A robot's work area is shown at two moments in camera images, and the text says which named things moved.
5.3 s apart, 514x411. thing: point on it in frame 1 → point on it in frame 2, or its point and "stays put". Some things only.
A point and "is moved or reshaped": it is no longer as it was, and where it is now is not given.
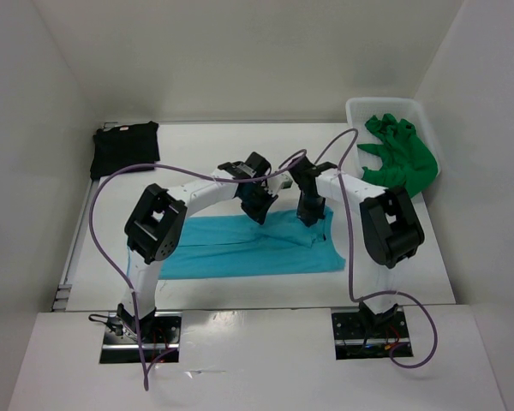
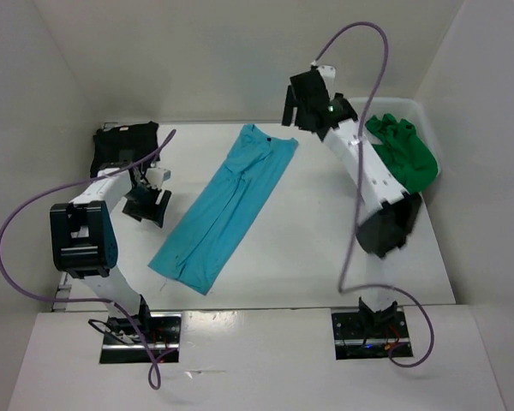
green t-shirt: (407, 162) stays put
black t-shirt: (115, 148) stays put
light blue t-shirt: (215, 241) is moved or reshaped
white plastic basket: (360, 110) stays put
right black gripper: (307, 216) → (288, 114)
